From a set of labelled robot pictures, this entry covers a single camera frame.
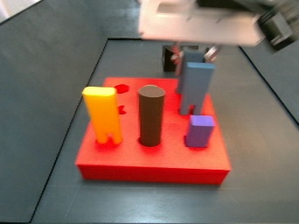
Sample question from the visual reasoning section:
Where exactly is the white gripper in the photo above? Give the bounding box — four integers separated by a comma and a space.
137, 0, 264, 76

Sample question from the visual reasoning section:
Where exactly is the light blue notched block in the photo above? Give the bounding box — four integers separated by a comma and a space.
179, 61, 216, 116

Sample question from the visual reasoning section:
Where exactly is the brown cylinder peg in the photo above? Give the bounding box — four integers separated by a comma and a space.
137, 85, 165, 147

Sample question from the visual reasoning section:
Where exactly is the black curved stand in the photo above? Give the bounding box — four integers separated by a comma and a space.
163, 45, 200, 72

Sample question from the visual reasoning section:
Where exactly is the purple square block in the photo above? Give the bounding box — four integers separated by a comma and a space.
185, 115, 215, 148

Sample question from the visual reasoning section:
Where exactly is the blue arch block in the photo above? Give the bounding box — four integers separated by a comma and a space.
176, 49, 204, 94

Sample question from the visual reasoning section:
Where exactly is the red foam shape board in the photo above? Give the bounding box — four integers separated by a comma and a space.
76, 77, 231, 185

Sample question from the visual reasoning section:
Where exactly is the yellow notched block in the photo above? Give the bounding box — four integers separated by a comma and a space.
81, 87, 123, 144

